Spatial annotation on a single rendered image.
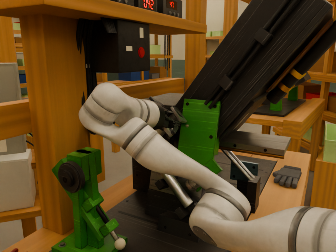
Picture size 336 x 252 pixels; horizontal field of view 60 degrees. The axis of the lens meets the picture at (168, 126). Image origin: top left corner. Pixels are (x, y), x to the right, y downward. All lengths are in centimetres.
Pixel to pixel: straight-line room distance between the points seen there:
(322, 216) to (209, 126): 49
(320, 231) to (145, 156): 31
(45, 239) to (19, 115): 37
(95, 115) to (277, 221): 37
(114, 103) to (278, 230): 35
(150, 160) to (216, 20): 1031
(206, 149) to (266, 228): 44
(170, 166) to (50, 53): 45
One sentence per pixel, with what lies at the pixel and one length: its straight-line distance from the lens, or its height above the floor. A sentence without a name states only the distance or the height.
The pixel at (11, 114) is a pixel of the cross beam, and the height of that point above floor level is 125.
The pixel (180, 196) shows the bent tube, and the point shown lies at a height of 101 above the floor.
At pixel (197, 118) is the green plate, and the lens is 87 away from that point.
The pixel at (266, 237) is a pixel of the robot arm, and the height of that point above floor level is 115.
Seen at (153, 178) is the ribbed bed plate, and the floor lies 101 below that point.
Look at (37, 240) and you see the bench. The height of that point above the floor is 88.
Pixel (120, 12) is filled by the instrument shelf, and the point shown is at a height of 152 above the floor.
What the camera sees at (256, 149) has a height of 112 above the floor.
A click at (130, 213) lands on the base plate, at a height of 90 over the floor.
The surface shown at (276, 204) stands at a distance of 111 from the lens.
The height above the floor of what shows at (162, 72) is 98.
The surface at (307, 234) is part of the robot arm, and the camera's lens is 43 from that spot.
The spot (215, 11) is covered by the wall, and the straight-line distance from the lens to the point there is 1085.
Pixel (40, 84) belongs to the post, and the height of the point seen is 133.
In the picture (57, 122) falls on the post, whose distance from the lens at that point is 85.
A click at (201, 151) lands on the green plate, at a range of 86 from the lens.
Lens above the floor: 140
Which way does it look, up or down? 14 degrees down
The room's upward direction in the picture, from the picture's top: straight up
